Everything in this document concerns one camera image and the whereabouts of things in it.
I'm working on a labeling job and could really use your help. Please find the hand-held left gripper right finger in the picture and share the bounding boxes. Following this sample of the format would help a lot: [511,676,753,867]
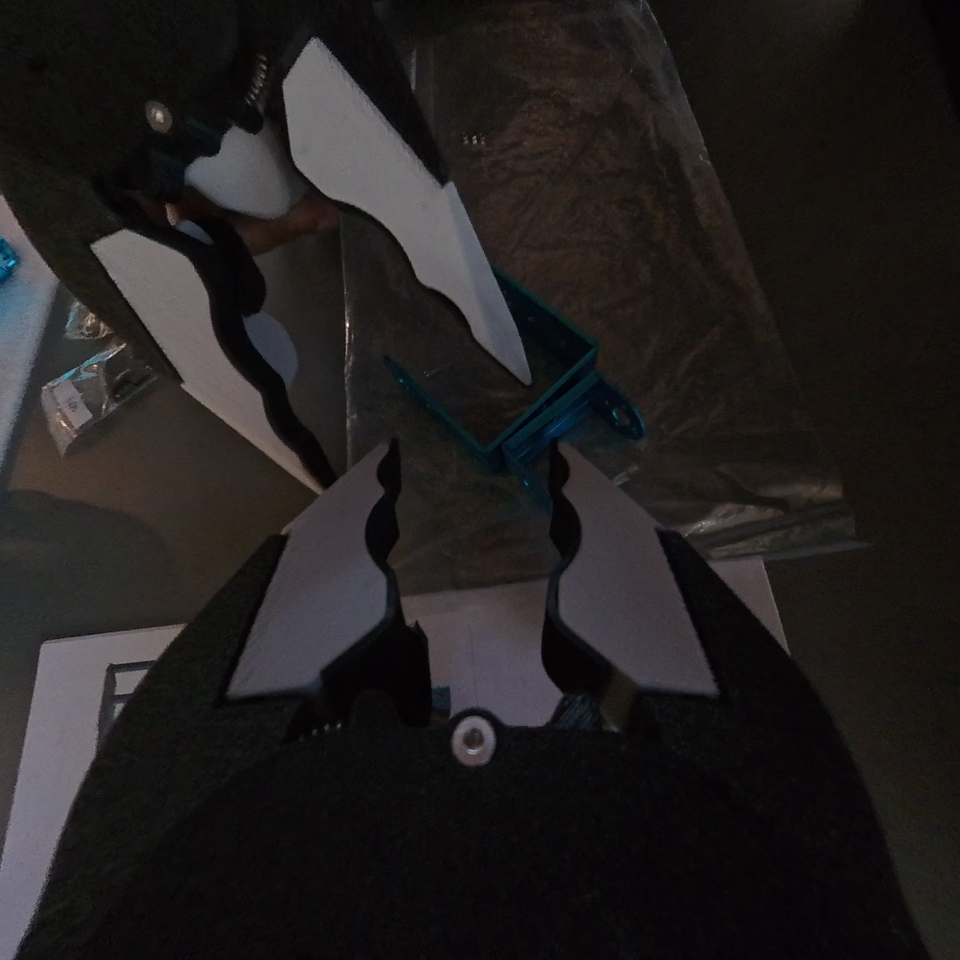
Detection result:
[540,441,720,699]

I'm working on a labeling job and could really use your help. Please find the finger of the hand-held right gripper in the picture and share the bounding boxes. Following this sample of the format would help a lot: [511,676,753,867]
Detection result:
[281,37,535,387]
[90,221,339,496]

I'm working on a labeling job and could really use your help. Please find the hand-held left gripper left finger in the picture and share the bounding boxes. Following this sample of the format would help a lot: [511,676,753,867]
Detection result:
[223,439,412,702]

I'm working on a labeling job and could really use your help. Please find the blue metal bracket assembly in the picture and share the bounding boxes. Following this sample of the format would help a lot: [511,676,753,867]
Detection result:
[382,268,648,517]

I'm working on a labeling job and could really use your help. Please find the clear plastic bag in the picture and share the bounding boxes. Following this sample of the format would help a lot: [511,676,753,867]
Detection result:
[339,0,875,595]

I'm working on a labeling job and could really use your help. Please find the grey desk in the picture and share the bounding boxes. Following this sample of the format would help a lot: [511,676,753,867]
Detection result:
[0,0,960,901]

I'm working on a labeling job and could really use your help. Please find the person's right hand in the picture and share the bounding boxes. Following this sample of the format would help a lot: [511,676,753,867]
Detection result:
[238,198,342,258]

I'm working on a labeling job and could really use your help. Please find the scattered small parts bags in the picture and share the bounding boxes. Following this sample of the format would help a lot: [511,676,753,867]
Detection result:
[41,298,162,460]

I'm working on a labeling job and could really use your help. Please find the white foam slab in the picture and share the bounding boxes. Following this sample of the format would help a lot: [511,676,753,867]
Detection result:
[0,193,63,492]

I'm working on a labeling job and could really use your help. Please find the assembly instruction manual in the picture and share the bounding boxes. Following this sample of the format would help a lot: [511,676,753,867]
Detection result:
[11,558,790,886]

